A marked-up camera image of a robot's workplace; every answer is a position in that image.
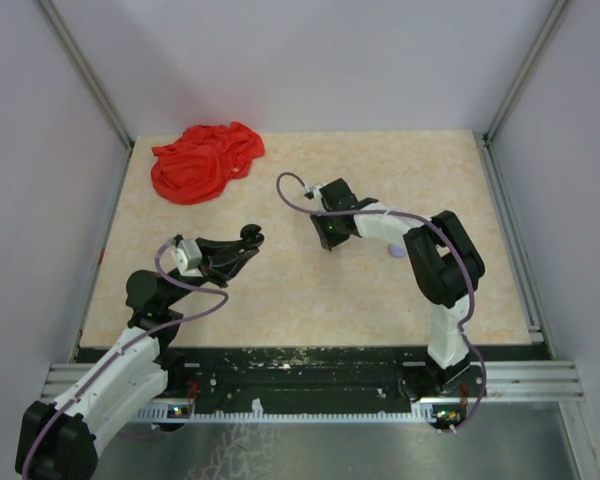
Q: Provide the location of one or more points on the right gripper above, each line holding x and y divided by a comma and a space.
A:
328, 242

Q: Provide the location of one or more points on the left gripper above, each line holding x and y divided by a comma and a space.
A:
222, 259

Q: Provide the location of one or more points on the black earbud case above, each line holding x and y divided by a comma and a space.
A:
251, 236

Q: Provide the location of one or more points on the purple earbud case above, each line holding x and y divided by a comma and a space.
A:
396, 252

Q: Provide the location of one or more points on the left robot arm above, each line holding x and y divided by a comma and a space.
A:
65, 438

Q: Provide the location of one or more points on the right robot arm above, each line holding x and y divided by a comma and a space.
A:
445, 262

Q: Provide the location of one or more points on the red cloth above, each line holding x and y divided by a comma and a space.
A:
197, 167

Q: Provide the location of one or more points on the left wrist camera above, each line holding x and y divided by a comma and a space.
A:
187, 257

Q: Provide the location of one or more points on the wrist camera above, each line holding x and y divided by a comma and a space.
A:
313, 192
187, 257

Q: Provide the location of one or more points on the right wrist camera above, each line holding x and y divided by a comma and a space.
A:
313, 192

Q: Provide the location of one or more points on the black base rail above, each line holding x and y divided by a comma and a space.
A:
313, 384

